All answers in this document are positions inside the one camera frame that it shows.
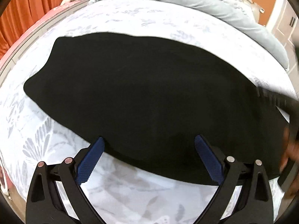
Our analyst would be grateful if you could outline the black pants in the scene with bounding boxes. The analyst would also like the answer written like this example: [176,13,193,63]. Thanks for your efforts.
[24,33,287,185]

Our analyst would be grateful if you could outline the white wardrobe doors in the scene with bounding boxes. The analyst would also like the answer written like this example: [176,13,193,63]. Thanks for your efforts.
[266,0,298,74]

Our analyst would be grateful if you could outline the grey folded duvet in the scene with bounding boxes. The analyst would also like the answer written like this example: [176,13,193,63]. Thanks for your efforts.
[88,0,289,69]

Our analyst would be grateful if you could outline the person right hand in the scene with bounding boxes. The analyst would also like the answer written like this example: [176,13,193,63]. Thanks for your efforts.
[279,125,299,200]

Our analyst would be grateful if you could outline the pink bench cushion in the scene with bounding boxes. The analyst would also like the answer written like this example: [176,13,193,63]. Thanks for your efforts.
[1,0,89,75]

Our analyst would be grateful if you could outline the butterfly pattern bed sheet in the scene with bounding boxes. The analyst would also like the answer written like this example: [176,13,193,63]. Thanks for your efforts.
[1,0,298,223]

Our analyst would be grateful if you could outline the orange curtain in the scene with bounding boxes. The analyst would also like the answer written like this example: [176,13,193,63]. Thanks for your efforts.
[1,0,62,57]

